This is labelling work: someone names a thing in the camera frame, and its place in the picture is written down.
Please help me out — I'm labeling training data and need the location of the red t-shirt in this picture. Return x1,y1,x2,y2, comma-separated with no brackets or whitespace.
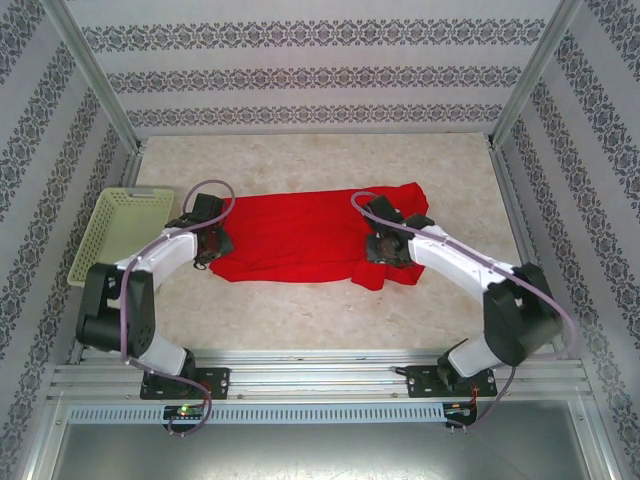
207,182,432,292

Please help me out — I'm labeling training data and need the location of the pale green perforated plastic basket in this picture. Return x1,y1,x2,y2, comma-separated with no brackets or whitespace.
67,185,177,289

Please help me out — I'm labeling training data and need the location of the grey metal sheet panel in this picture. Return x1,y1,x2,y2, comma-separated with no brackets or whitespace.
47,422,614,480

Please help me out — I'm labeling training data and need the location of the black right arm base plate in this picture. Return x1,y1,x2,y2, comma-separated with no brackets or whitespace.
407,363,499,400

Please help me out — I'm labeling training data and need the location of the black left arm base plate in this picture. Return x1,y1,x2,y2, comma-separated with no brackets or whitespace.
139,367,231,401

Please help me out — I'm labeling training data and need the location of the aluminium mounting rail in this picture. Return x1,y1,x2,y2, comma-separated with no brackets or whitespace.
48,348,587,401

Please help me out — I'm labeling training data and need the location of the aluminium frame post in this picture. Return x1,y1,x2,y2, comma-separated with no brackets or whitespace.
488,0,585,151
42,0,146,154

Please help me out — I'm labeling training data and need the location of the slotted grey cable duct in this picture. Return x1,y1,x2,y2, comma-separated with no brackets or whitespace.
67,403,446,424

